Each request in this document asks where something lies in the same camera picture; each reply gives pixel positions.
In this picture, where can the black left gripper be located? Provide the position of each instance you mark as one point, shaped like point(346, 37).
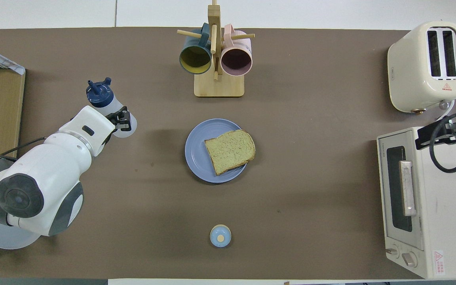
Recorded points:
point(110, 128)

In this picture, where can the seasoning bottle navy cap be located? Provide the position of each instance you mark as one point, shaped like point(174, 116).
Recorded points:
point(100, 95)

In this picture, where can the slice of bread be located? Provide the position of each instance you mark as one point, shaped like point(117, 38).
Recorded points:
point(230, 152)

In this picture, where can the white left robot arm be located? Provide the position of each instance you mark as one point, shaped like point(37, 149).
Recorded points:
point(34, 178)

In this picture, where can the blue round plate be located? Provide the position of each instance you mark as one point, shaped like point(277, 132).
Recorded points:
point(196, 158)

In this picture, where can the pale grey plate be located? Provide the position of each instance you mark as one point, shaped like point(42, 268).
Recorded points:
point(10, 240)

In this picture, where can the white toaster oven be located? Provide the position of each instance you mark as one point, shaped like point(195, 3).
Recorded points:
point(441, 221)

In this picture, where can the cream two-slot toaster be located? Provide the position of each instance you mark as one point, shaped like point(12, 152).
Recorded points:
point(410, 59)

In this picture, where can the dark teal mug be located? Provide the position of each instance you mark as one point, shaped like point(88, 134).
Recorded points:
point(195, 59)

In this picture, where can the wooden mug tree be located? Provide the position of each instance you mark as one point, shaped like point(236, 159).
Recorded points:
point(219, 85)

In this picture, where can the pink ribbed mug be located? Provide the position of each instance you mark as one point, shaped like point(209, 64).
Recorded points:
point(236, 59)

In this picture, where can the brown table mat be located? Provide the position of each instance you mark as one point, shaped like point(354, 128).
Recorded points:
point(291, 217)

